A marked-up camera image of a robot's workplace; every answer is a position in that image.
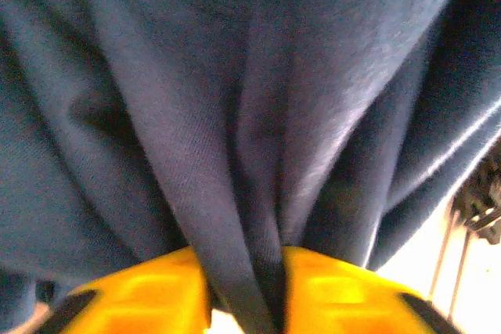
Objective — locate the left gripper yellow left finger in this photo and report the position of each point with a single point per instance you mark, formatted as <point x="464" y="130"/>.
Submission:
<point x="148" y="302"/>

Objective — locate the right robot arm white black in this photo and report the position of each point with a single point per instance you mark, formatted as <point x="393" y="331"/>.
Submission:
<point x="483" y="201"/>

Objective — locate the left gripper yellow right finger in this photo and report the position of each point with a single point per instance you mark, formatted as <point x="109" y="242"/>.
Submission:
<point x="344" y="302"/>

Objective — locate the dark blue t-shirt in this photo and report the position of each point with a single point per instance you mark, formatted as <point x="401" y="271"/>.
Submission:
<point x="219" y="95"/>

